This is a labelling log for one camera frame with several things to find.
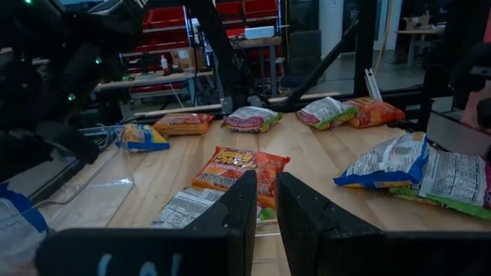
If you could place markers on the red storage shelf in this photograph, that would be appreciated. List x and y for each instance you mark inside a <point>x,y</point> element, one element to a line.
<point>165,19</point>
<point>249,9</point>

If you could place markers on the white flat strip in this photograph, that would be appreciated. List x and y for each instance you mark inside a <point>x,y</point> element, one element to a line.
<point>373,84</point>

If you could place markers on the white box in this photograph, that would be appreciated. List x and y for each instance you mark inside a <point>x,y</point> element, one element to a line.
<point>259,32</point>

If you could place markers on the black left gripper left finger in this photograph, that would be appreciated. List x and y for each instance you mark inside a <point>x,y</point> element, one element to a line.
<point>153,253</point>

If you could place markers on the person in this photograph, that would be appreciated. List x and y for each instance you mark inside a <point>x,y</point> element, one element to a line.
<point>473,107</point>

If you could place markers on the lime chili Maruchan noodle pack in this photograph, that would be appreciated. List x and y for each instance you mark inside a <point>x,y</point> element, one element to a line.
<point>456,178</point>
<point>324,113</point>
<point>251,119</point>
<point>184,209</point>

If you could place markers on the white bottle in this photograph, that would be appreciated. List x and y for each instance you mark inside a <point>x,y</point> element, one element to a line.
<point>164,65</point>

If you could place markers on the clear plastic bin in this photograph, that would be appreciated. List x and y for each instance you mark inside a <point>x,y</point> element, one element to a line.
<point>99,191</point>

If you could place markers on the black metal rig frame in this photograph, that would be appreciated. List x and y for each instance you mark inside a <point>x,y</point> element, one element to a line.
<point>364,38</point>

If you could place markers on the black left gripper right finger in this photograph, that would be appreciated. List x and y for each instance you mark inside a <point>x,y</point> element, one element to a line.
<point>345,249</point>

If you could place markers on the wooden workbench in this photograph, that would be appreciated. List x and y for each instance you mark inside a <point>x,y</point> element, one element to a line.
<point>153,78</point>

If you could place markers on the cardboard box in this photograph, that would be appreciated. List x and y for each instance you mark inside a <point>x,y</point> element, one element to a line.
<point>188,57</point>

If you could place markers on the light wooden table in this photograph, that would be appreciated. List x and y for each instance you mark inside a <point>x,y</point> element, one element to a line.
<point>418,34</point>

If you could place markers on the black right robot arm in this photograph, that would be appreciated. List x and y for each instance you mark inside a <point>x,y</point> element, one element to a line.
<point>215,50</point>

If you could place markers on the black bin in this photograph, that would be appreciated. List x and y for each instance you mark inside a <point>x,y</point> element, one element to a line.
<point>305,53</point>

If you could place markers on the orange Maruchan noodle pack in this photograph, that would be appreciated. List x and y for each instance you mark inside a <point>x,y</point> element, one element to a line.
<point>184,124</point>
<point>374,112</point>
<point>238,168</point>

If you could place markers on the gray metal table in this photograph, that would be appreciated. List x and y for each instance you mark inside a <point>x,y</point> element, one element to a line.
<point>255,42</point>

